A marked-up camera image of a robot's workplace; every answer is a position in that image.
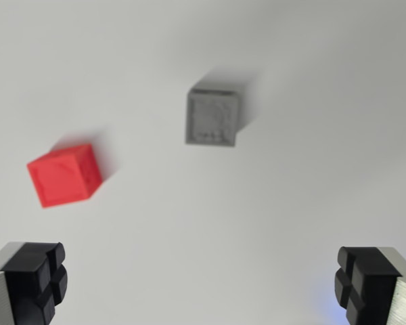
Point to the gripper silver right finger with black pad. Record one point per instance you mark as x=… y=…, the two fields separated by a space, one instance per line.
x=375 y=287

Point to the grey embossed number cube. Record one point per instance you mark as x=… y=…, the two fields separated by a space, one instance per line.
x=211 y=118

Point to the red embossed cube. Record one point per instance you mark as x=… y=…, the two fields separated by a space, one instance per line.
x=62 y=177

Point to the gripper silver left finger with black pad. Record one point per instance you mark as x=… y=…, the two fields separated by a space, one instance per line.
x=23 y=287

